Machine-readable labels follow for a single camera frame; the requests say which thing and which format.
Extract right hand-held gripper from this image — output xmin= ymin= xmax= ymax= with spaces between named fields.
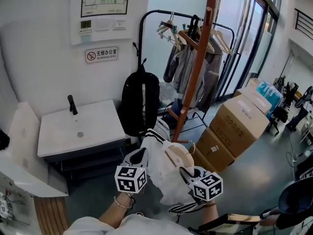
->
xmin=179 ymin=166 xmax=224 ymax=202

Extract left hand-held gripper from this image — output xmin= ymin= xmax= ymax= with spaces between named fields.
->
xmin=114 ymin=147 xmax=149 ymax=194

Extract white shirt with black stripes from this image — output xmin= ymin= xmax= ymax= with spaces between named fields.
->
xmin=141 ymin=128 xmax=206 ymax=214

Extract wooden clothes hanger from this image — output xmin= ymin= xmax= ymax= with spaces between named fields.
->
xmin=164 ymin=142 xmax=196 ymax=170

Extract person's left forearm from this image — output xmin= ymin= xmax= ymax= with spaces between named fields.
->
xmin=99 ymin=192 xmax=135 ymax=226

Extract person's right forearm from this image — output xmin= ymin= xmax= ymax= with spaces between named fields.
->
xmin=200 ymin=201 xmax=219 ymax=227

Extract black flat device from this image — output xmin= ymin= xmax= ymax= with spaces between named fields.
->
xmin=188 ymin=213 xmax=261 ymax=235

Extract dark vanity cabinet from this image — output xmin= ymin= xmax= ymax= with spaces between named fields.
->
xmin=43 ymin=140 xmax=127 ymax=181

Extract stack of cardboard boxes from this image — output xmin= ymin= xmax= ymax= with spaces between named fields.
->
xmin=188 ymin=78 xmax=272 ymax=173

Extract white sink basin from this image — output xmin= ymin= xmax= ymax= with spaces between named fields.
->
xmin=37 ymin=99 xmax=127 ymax=158

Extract black backpack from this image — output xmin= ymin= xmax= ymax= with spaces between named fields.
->
xmin=118 ymin=60 xmax=161 ymax=138

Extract wooden slat mat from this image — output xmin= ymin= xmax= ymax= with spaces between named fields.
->
xmin=34 ymin=196 xmax=71 ymax=235

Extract black faucet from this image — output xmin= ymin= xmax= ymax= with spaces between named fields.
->
xmin=67 ymin=94 xmax=78 ymax=116

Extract black office chair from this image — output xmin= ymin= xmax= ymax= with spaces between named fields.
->
xmin=268 ymin=105 xmax=289 ymax=135

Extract white boxy appliance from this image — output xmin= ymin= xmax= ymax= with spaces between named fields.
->
xmin=0 ymin=101 xmax=69 ymax=198

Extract grey jacket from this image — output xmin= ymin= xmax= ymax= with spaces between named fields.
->
xmin=163 ymin=34 xmax=224 ymax=112

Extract blue wrapped packages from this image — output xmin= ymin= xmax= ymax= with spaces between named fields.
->
xmin=256 ymin=80 xmax=284 ymax=119

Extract white patterned round object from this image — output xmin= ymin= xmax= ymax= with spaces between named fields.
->
xmin=0 ymin=192 xmax=13 ymax=217

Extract brown wooden coat stand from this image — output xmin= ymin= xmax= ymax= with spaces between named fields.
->
xmin=166 ymin=0 xmax=243 ymax=144

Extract black metal garment rack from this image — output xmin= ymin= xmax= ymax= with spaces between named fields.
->
xmin=138 ymin=9 xmax=235 ymax=128

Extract row of empty wooden hangers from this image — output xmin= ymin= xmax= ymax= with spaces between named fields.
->
xmin=156 ymin=12 xmax=233 ymax=56

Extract black framed glass door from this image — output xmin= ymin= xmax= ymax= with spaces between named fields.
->
xmin=220 ymin=0 xmax=282 ymax=100

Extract floor plan poster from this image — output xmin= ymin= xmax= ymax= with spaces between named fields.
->
xmin=80 ymin=0 xmax=130 ymax=18

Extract black railing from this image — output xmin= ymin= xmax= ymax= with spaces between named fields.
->
xmin=294 ymin=8 xmax=313 ymax=38

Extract thin wrist bracelet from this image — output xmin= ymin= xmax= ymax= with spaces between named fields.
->
xmin=113 ymin=196 xmax=132 ymax=209

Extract red white wall sign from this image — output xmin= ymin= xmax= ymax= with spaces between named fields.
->
xmin=85 ymin=47 xmax=119 ymax=64

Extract white wall board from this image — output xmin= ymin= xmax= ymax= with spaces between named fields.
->
xmin=70 ymin=0 xmax=134 ymax=46

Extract wall thermostat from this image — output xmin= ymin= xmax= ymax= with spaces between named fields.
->
xmin=80 ymin=20 xmax=92 ymax=34

